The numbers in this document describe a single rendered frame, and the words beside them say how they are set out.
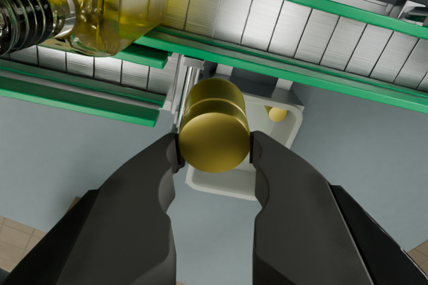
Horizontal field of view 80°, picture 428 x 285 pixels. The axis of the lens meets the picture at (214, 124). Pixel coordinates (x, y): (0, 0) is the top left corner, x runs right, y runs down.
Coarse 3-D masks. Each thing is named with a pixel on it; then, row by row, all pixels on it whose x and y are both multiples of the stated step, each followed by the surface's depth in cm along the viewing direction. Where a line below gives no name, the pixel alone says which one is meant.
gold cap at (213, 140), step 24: (192, 96) 14; (216, 96) 12; (240, 96) 14; (192, 120) 11; (216, 120) 11; (240, 120) 11; (192, 144) 12; (216, 144) 12; (240, 144) 12; (216, 168) 12
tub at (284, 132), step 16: (256, 96) 43; (256, 112) 52; (288, 112) 48; (256, 128) 53; (272, 128) 53; (288, 128) 47; (288, 144) 47; (192, 176) 52; (208, 176) 55; (224, 176) 56; (240, 176) 57; (224, 192) 52; (240, 192) 53
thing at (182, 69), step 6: (180, 60) 35; (204, 60) 40; (180, 66) 36; (186, 66) 36; (180, 72) 36; (198, 72) 36; (180, 78) 36; (198, 78) 36; (180, 84) 37; (180, 90) 37; (174, 96) 38; (180, 96) 38; (174, 102) 38; (174, 108) 39; (174, 114) 39
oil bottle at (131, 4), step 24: (96, 0) 13; (120, 0) 15; (144, 0) 20; (168, 0) 32; (96, 24) 14; (120, 24) 16; (144, 24) 22; (72, 48) 14; (96, 48) 15; (120, 48) 17
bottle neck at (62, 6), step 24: (0, 0) 9; (24, 0) 10; (48, 0) 11; (72, 0) 13; (0, 24) 9; (24, 24) 10; (48, 24) 11; (72, 24) 13; (0, 48) 9; (24, 48) 11
